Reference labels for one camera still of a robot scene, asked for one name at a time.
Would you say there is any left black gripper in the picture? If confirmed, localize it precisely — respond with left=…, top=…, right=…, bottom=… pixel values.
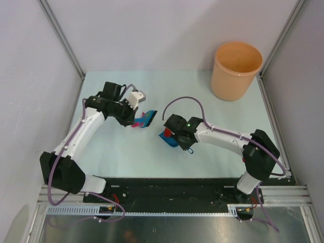
left=109, top=98, right=139, bottom=127

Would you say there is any blue plastic dustpan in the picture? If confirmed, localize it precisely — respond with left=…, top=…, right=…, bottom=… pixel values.
left=159, top=131, right=194, bottom=154

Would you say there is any blue hand brush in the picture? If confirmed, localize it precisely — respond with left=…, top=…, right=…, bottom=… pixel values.
left=139, top=110, right=157, bottom=128

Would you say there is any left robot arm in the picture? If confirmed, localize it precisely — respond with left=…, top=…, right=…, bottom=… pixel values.
left=39, top=82, right=146, bottom=203

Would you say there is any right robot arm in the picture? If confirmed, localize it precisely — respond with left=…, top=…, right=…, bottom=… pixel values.
left=164, top=114, right=280, bottom=203

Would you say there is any orange plastic bucket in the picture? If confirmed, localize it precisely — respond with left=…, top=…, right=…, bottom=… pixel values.
left=211, top=42, right=263, bottom=101

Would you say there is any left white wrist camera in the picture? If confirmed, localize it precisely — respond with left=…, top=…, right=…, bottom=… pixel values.
left=127, top=91, right=146, bottom=109

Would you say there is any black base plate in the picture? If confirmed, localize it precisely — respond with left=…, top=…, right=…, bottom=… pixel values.
left=83, top=178, right=264, bottom=215

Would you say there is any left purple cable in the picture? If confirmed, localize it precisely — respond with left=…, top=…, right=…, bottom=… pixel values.
left=47, top=84, right=140, bottom=228

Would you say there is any purple cable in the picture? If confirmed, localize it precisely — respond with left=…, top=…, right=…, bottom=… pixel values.
left=47, top=84, right=140, bottom=228
left=161, top=97, right=287, bottom=233

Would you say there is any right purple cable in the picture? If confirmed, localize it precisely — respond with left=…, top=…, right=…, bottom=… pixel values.
left=161, top=97, right=287, bottom=233

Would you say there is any grey cable duct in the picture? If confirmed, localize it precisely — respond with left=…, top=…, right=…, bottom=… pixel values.
left=43, top=204, right=238, bottom=218

